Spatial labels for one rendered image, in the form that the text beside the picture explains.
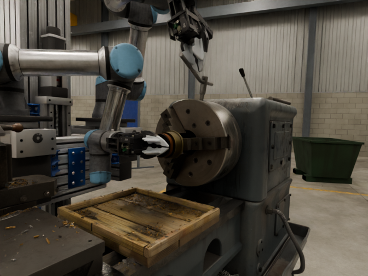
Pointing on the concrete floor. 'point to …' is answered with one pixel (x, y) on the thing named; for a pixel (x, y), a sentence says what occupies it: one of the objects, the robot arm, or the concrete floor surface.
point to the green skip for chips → (325, 159)
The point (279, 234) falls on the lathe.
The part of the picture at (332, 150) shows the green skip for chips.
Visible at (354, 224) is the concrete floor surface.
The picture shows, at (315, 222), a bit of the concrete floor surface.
